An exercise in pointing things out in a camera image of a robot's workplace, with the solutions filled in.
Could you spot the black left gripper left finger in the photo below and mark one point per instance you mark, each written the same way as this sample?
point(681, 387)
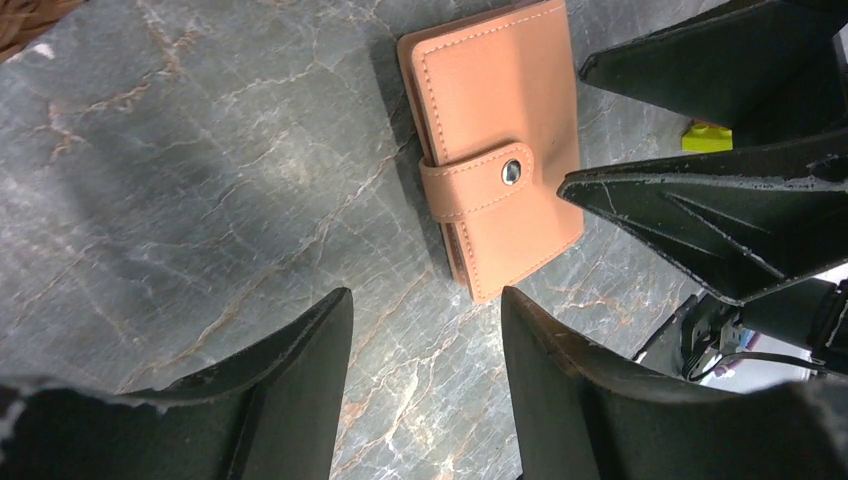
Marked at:
point(269, 411)

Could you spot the brown woven basket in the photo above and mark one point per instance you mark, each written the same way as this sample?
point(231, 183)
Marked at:
point(22, 21)

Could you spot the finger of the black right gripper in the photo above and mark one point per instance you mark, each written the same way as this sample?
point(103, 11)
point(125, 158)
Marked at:
point(770, 71)

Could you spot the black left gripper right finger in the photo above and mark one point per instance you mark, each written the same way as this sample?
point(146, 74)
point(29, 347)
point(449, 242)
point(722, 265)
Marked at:
point(582, 411)

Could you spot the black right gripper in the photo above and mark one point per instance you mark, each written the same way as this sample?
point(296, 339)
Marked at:
point(743, 224)

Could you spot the yellow-green small block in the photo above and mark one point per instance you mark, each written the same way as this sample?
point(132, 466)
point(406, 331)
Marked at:
point(704, 137)

